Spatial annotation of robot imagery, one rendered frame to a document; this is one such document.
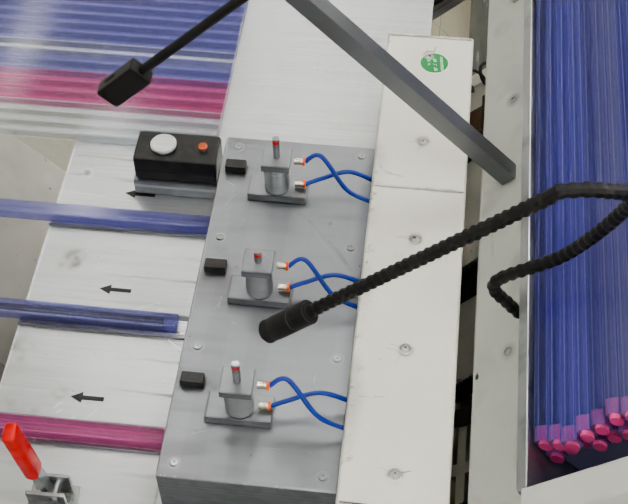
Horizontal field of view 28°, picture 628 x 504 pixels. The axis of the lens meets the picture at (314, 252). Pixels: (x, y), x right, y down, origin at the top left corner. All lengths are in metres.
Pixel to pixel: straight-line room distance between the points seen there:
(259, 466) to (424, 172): 0.30
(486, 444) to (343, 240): 0.23
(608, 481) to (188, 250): 0.49
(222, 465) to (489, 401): 0.20
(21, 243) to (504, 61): 0.72
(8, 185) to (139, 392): 0.66
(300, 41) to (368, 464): 0.54
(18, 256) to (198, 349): 0.66
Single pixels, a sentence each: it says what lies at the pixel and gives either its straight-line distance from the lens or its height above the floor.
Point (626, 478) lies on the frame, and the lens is 0.78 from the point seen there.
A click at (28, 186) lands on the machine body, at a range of 1.67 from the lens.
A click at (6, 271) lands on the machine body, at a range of 1.60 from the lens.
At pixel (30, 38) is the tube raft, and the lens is 1.32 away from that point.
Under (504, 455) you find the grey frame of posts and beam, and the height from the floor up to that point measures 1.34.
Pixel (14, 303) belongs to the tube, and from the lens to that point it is 1.10.
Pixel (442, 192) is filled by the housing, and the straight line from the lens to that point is 1.06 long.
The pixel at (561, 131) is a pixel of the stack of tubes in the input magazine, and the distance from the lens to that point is 1.00.
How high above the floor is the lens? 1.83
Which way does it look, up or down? 37 degrees down
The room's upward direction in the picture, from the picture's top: 63 degrees clockwise
